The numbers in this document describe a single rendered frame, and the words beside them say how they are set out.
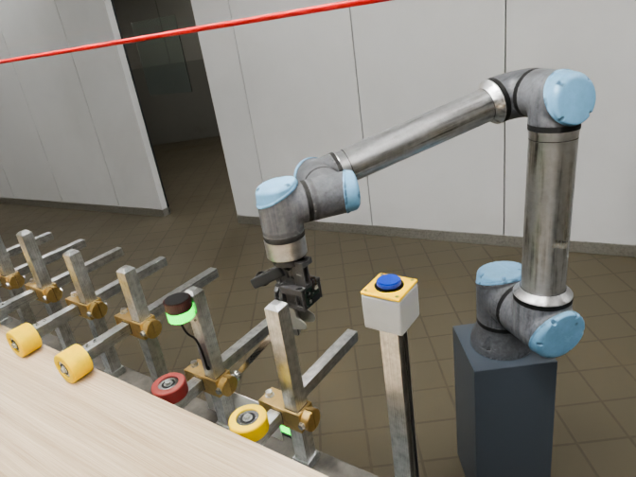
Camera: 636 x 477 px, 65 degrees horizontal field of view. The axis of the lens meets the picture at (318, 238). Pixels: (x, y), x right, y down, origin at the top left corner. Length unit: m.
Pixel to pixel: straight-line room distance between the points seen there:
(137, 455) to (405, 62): 3.00
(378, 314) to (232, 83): 3.65
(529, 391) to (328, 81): 2.73
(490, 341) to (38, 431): 1.24
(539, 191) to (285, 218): 0.63
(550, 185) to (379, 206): 2.72
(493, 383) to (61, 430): 1.18
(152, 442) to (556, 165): 1.07
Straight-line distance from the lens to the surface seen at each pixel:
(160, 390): 1.26
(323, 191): 1.04
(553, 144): 1.29
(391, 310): 0.81
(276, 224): 1.03
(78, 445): 1.23
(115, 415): 1.25
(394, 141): 1.23
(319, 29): 3.84
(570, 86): 1.26
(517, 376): 1.69
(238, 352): 1.39
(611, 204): 3.60
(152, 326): 1.41
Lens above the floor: 1.63
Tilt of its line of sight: 23 degrees down
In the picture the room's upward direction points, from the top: 9 degrees counter-clockwise
